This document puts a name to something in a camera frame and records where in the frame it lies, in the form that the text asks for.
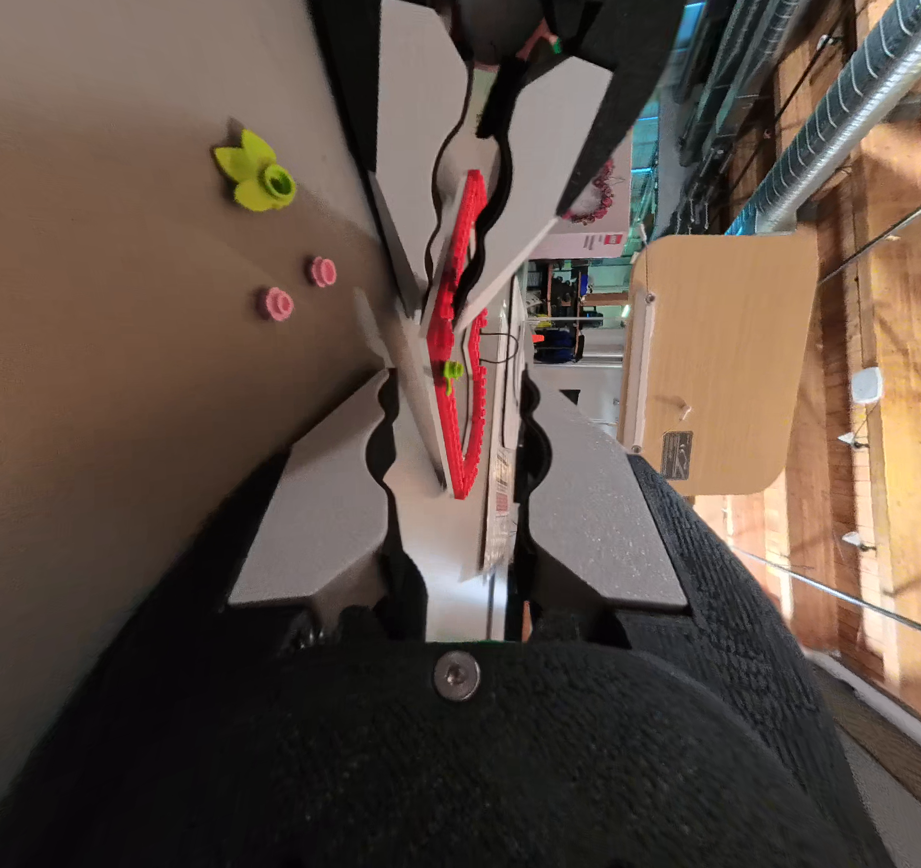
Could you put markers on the dark ribbed ceiling duct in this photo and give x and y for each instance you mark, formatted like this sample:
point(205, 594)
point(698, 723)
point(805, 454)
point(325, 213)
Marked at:
point(763, 19)

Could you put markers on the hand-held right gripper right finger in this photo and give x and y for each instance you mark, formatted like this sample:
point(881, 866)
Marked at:
point(597, 522)

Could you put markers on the lime green lego leaf piece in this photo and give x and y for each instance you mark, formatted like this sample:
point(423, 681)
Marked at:
point(248, 166)

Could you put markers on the silver ribbed ceiling duct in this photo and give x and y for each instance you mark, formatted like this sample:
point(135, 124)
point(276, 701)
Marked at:
point(849, 98)

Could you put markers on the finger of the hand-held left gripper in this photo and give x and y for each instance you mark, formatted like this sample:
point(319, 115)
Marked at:
point(410, 91)
point(554, 134)

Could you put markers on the red heart lego plate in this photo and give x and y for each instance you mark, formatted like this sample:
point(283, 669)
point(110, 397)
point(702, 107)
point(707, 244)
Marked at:
point(468, 422)

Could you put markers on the small lime lego flower stem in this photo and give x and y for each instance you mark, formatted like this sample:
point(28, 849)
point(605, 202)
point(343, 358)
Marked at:
point(452, 371)

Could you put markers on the pink lego flower piece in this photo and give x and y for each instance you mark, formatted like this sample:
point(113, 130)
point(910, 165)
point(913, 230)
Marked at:
point(323, 272)
point(277, 304)

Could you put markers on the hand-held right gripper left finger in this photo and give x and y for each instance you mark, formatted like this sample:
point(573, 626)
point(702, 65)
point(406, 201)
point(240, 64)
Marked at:
point(316, 508)

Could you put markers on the white labelled sheet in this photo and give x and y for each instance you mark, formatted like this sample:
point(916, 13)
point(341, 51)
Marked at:
point(500, 515)

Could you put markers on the white wall device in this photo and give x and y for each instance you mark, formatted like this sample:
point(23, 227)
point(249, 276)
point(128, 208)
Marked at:
point(867, 386)

